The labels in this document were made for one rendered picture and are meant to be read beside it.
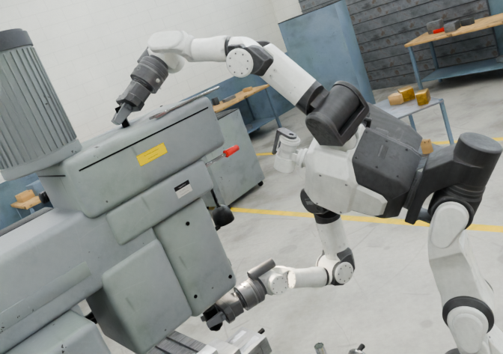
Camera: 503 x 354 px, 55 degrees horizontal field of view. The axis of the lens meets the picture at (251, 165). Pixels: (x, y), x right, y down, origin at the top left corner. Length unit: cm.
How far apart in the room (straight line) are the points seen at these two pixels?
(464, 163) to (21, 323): 115
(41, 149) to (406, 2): 846
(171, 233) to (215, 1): 902
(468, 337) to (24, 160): 131
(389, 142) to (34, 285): 100
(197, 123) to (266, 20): 965
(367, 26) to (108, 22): 470
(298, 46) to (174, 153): 619
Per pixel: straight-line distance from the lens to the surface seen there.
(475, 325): 162
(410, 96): 501
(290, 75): 131
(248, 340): 192
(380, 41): 974
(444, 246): 149
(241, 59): 132
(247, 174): 638
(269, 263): 165
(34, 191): 754
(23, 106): 124
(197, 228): 143
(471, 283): 160
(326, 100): 133
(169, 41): 143
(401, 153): 145
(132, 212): 130
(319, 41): 734
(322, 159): 138
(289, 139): 150
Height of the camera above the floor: 203
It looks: 15 degrees down
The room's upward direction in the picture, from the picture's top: 21 degrees counter-clockwise
